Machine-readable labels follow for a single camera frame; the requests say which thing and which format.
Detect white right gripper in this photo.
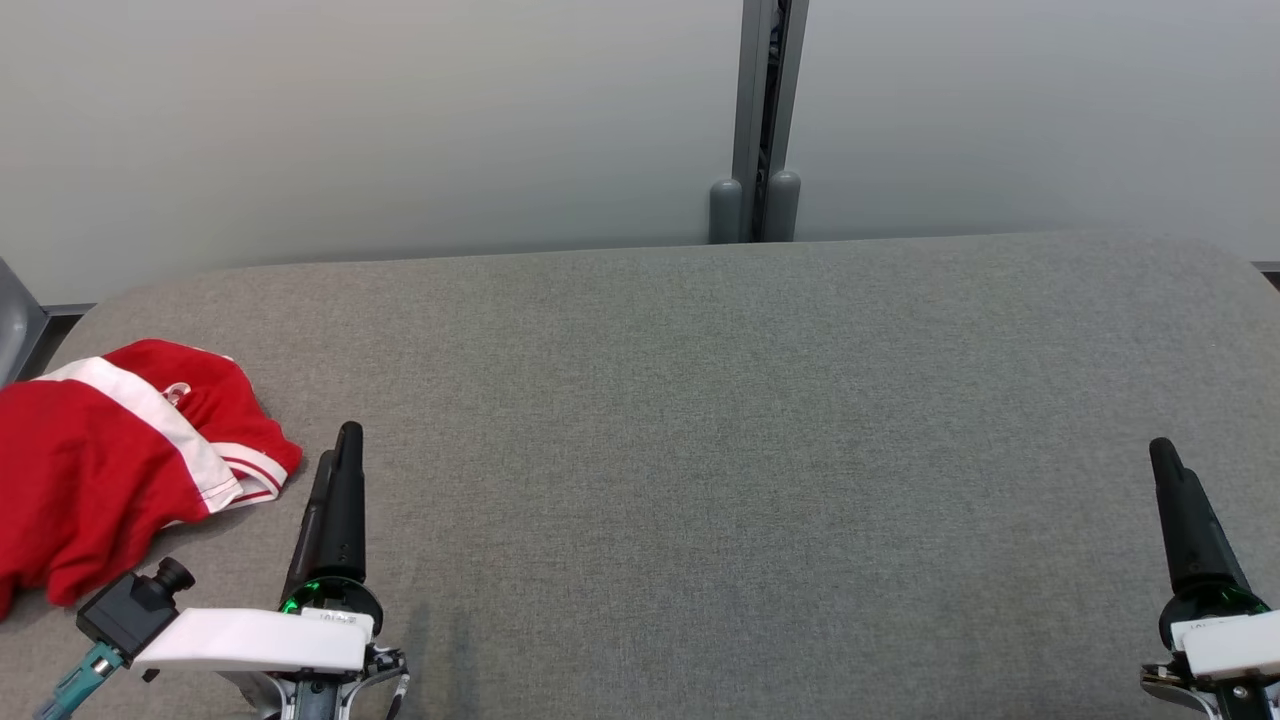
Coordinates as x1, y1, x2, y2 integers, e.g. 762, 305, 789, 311
1140, 437, 1280, 720

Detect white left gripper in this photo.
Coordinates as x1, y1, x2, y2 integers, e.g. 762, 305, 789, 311
135, 421, 406, 720

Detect red white-trimmed shorts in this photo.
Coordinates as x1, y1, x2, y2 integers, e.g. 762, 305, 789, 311
0, 380, 216, 621

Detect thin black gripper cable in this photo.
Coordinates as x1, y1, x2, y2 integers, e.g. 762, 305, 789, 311
383, 650, 411, 720

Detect grey single-foot partition post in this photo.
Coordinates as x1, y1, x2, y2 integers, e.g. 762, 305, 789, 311
0, 258, 48, 386

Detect grey double-foot partition post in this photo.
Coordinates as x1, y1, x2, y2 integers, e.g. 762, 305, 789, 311
708, 0, 811, 246

